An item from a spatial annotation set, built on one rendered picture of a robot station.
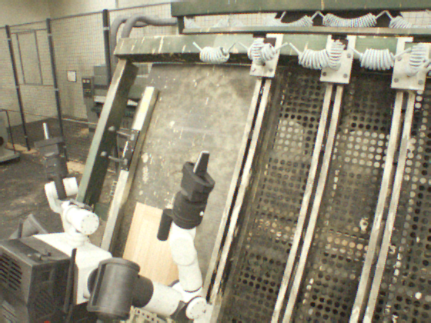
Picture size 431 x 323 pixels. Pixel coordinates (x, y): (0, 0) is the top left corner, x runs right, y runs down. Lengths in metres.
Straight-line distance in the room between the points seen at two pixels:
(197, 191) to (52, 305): 0.49
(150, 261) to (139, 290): 0.53
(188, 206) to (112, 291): 0.29
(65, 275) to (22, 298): 0.12
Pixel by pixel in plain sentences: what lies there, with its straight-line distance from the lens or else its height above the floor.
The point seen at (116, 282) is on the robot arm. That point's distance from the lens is 0.87.
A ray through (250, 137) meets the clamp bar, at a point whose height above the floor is 1.57.
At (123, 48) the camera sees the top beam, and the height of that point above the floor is 1.91.
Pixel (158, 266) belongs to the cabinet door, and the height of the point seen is 1.04.
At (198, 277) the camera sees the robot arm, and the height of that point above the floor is 1.23.
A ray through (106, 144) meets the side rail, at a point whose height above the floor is 1.43.
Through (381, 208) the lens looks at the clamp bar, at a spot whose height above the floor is 1.44.
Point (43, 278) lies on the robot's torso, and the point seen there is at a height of 1.37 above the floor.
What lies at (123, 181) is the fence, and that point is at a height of 1.32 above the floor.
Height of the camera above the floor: 1.90
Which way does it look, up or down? 21 degrees down
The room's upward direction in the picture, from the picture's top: straight up
